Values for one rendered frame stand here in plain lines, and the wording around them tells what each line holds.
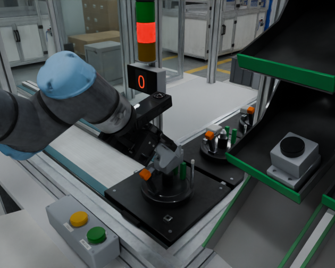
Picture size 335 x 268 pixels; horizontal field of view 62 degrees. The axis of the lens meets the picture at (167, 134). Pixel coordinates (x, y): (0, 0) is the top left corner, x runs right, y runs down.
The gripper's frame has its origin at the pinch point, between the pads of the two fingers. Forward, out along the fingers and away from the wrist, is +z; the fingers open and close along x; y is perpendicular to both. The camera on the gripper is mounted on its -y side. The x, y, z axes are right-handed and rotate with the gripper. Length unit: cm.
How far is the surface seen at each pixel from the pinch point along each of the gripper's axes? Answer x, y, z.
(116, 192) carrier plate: -9.0, 16.4, 2.4
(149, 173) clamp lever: 1.0, 7.8, -3.3
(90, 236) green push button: -1.6, 25.9, -6.3
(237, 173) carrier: 10.0, -5.2, 21.6
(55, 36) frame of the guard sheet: -75, -20, -3
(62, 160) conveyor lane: -36.4, 18.6, 3.7
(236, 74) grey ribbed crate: -85, -111, 152
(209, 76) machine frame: -62, -67, 85
